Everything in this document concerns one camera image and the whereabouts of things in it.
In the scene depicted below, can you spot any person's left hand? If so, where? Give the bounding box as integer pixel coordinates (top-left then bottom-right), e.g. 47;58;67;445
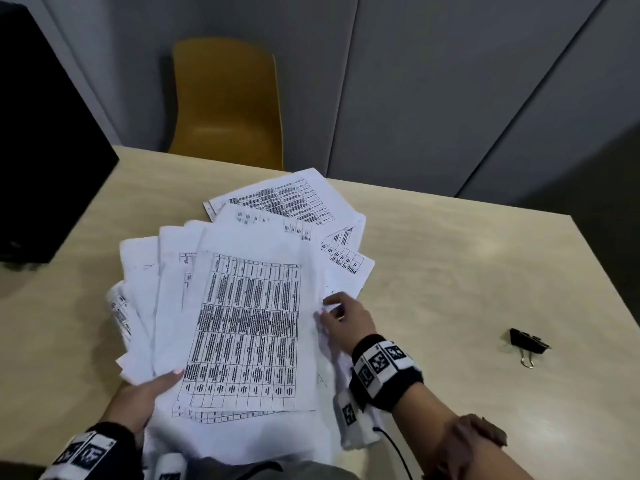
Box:
99;368;186;435

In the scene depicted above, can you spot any person's right hand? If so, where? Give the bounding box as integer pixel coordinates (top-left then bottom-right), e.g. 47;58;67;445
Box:
313;291;377;357

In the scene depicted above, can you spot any white paper sheet with table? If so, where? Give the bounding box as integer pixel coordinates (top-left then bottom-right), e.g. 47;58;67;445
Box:
172;249;321;418

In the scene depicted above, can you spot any stack of printed paper sheets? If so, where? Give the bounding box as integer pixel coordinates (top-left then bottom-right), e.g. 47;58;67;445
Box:
105;168;376;471

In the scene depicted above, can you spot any black binder clip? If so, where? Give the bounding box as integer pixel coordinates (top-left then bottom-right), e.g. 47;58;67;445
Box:
509;328;552;369

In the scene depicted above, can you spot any person's right forearm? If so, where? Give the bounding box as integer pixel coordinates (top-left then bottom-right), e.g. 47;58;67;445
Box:
389;382;536;480

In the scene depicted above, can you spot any person's grey clothing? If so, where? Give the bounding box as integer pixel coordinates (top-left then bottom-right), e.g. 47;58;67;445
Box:
185;457;361;480

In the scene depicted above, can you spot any black left wristband with markers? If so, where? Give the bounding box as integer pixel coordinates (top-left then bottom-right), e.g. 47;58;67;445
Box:
39;422;143;480

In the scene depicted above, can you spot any brown scrunchie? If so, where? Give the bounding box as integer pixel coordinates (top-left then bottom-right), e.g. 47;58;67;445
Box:
435;413;509;478

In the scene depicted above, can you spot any black computer tower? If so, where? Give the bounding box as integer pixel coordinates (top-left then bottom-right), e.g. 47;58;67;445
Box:
0;2;120;265

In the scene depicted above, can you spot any yellow plastic chair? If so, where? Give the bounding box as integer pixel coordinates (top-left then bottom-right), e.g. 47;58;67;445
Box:
167;37;285;171

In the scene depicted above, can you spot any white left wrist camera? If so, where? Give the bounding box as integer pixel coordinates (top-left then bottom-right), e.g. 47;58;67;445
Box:
152;452;189;480

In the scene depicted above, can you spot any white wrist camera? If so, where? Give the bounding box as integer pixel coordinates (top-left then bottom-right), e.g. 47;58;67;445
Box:
152;452;189;480
332;389;383;451

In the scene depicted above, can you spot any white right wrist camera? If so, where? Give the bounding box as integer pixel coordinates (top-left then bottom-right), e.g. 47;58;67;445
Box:
332;389;383;451

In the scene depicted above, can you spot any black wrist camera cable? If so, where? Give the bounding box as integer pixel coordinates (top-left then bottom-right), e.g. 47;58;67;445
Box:
372;427;413;480

